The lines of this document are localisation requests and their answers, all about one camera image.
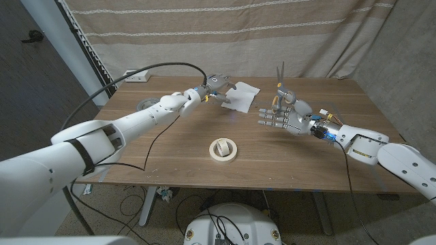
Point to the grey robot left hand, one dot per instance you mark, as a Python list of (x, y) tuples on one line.
[(218, 81)]

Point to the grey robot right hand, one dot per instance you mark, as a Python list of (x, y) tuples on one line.
[(296, 119)]

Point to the white tissue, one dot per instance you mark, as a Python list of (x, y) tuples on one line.
[(243, 97)]

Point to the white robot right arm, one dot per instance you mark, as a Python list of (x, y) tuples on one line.
[(391, 153)]

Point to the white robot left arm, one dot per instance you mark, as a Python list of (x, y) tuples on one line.
[(102, 136)]

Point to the small beige masking tape roll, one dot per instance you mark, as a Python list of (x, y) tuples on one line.
[(225, 149)]

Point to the large beige masking tape roll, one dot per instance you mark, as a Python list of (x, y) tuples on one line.
[(223, 159)]

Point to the grey tape strip marking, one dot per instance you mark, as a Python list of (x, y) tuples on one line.
[(103, 176), (379, 180)]

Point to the beige striped curtain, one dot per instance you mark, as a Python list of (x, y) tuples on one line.
[(221, 34)]

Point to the white power strip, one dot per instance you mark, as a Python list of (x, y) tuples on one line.
[(136, 76)]

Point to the grey table leg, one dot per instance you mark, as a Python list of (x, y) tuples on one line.
[(322, 214)]

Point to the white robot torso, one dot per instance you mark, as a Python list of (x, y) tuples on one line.
[(252, 221)]

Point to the crumpled blue white wad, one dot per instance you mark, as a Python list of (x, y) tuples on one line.
[(165, 194)]

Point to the white floor platform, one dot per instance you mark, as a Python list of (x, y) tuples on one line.
[(51, 211)]

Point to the grey duct tape roll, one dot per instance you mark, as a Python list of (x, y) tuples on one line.
[(148, 101)]

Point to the black white zigzag rail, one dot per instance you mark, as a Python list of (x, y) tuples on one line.
[(89, 51)]

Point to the white door frame post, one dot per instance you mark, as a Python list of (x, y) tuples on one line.
[(66, 44)]

